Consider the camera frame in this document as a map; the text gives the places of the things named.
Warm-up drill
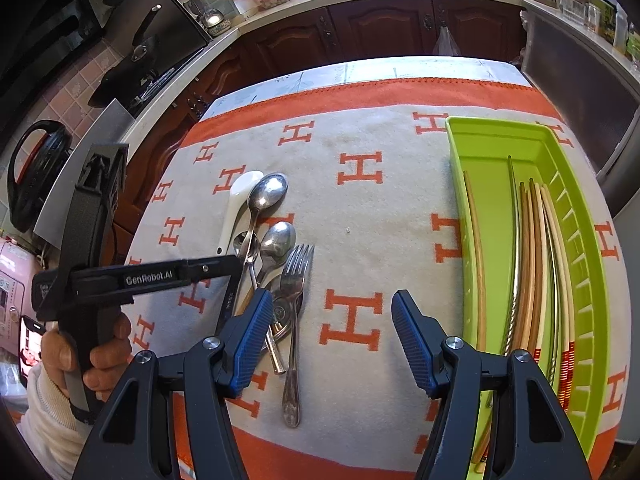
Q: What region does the large steel spoon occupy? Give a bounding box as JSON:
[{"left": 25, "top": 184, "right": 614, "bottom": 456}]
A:
[{"left": 239, "top": 172, "right": 288, "bottom": 281}]

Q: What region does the white chopstick red striped end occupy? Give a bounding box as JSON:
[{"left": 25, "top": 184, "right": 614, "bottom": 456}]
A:
[{"left": 529, "top": 179, "right": 548, "bottom": 362}]

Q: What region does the stainless steel oven cabinet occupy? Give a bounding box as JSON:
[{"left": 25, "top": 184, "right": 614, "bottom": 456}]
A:
[{"left": 523, "top": 0, "right": 639, "bottom": 214}]

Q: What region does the steel stove side panel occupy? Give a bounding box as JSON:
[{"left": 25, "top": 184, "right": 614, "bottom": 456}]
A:
[{"left": 34, "top": 100, "right": 134, "bottom": 249}]

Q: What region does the person's left hand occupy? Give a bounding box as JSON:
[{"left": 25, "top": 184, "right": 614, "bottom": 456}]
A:
[{"left": 41, "top": 313, "right": 131, "bottom": 401}]

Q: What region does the lime green plastic tray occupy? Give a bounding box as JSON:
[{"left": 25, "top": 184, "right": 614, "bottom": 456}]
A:
[{"left": 446, "top": 117, "right": 610, "bottom": 460}]

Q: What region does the white plastic bag hanging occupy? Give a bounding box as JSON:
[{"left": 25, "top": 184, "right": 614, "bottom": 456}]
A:
[{"left": 433, "top": 25, "right": 461, "bottom": 56}]

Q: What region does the small steel spoon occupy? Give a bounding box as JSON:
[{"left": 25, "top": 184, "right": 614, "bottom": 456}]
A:
[{"left": 241, "top": 221, "right": 296, "bottom": 284}]

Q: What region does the twisted steel chopstick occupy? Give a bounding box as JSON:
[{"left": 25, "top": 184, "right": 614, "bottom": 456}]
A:
[{"left": 502, "top": 156, "right": 521, "bottom": 356}]

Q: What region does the orange white H-pattern cloth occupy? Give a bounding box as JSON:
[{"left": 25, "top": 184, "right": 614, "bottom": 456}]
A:
[{"left": 127, "top": 78, "right": 631, "bottom": 479}]

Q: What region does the steel kettle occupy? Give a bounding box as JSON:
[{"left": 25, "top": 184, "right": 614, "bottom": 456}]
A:
[{"left": 200, "top": 9, "right": 231, "bottom": 37}]

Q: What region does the steel fork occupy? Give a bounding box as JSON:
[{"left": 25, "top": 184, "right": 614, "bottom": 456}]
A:
[{"left": 280, "top": 244, "right": 314, "bottom": 428}]

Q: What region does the white sleeve forearm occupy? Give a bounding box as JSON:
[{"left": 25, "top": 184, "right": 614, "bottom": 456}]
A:
[{"left": 17, "top": 364, "right": 88, "bottom": 479}]

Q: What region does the white ceramic spoon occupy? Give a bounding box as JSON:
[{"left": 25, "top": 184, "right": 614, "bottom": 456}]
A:
[{"left": 216, "top": 170, "right": 264, "bottom": 256}]

